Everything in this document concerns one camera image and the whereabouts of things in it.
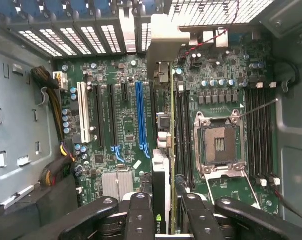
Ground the black open PC case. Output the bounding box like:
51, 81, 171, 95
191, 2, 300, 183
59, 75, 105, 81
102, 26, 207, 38
0, 0, 302, 240

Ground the green Dell motherboard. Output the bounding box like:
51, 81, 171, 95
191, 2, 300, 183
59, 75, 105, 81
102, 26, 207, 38
54, 53, 281, 216

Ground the silver chipset heatsink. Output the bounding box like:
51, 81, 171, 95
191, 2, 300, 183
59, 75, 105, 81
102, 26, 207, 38
101, 171, 135, 202

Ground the blue expansion slot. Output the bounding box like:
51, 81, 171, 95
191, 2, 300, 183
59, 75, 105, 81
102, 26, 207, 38
135, 81, 152, 159

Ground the black clipped wire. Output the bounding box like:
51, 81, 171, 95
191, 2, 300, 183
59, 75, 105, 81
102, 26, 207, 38
272, 57, 301, 85

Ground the black plastic bay cover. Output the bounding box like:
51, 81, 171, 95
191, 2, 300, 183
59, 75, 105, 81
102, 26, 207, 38
0, 174, 79, 240

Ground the thin metal locking lever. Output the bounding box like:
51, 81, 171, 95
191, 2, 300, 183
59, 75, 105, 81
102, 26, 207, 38
237, 98, 279, 118

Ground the CPU socket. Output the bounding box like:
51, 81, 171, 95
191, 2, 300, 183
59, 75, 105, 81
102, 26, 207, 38
193, 111, 247, 176

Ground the long black expansion slot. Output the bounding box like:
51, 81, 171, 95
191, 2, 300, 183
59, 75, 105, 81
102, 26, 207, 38
92, 83, 105, 149
106, 83, 119, 148
149, 81, 158, 141

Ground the short black expansion slot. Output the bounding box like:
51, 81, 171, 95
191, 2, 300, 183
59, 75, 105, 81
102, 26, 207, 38
120, 81, 130, 103

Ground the black RAM slot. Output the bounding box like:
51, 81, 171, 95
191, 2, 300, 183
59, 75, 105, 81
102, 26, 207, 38
184, 83, 195, 188
252, 83, 259, 187
266, 83, 275, 187
244, 83, 252, 187
259, 83, 267, 187
175, 84, 185, 188

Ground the braided yellow power cable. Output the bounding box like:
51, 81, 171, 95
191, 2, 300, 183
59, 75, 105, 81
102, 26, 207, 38
30, 65, 66, 142

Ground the metal socket cover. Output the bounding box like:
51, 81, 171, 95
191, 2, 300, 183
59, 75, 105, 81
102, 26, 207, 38
204, 166, 262, 210

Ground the braided purple yellow cable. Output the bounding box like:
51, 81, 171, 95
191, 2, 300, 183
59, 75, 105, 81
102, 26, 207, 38
38, 140, 77, 188

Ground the white power connector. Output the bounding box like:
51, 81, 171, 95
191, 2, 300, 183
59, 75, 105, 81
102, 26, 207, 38
52, 70, 69, 93

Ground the white expansion slot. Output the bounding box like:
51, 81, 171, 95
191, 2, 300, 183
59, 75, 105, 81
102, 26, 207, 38
76, 81, 92, 145

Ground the red black twisted wire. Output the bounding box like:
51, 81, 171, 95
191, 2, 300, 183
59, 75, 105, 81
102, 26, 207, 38
177, 0, 241, 62

